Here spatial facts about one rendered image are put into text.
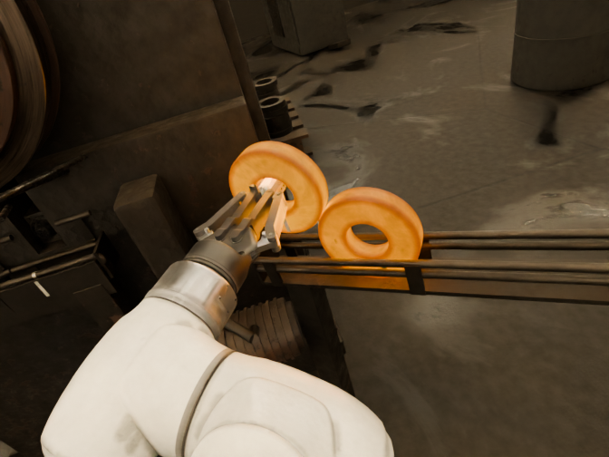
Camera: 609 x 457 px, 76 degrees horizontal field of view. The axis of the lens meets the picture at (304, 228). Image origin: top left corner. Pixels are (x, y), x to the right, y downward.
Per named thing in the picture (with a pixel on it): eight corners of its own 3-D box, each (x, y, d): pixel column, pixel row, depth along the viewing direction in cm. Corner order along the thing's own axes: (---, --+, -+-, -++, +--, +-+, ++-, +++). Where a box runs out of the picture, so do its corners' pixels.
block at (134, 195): (171, 267, 91) (119, 180, 77) (204, 257, 91) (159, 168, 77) (168, 299, 82) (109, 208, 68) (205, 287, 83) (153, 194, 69)
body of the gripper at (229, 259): (191, 298, 50) (226, 247, 56) (246, 307, 46) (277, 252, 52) (163, 257, 45) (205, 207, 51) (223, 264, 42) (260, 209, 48)
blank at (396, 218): (306, 204, 62) (298, 217, 60) (391, 170, 53) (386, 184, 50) (355, 271, 68) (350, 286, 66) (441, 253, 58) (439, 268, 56)
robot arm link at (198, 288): (228, 354, 43) (252, 310, 47) (193, 302, 37) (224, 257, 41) (166, 339, 47) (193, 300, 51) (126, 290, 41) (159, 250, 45)
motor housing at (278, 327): (259, 433, 113) (184, 314, 81) (331, 408, 114) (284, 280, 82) (265, 481, 102) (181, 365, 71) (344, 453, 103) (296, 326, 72)
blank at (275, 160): (222, 145, 61) (211, 157, 58) (311, 133, 53) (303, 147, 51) (259, 221, 70) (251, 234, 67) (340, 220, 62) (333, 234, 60)
